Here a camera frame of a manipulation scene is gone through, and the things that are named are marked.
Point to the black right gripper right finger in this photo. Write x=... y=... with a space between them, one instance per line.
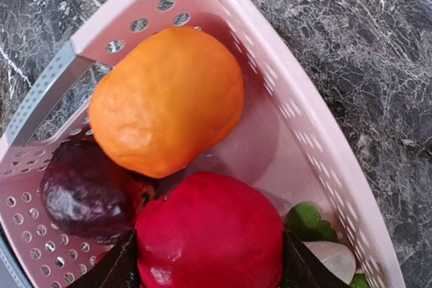
x=302 y=269

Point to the dark purple toy vegetable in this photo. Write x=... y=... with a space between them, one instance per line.
x=88 y=196

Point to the red toy apple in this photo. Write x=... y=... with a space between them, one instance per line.
x=211 y=231

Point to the pink perforated plastic basket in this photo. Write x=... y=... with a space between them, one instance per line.
x=287 y=145

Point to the orange toy fruit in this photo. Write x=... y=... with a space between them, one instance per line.
x=176 y=95

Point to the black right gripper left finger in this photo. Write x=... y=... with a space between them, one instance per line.
x=117 y=268

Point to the white toy cabbage with leaves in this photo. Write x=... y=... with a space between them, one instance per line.
x=305 y=222

